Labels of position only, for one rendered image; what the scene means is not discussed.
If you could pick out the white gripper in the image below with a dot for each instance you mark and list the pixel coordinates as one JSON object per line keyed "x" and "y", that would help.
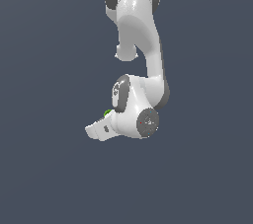
{"x": 100, "y": 130}

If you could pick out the small green ball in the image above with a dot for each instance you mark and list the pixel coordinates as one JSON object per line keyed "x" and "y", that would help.
{"x": 107, "y": 113}

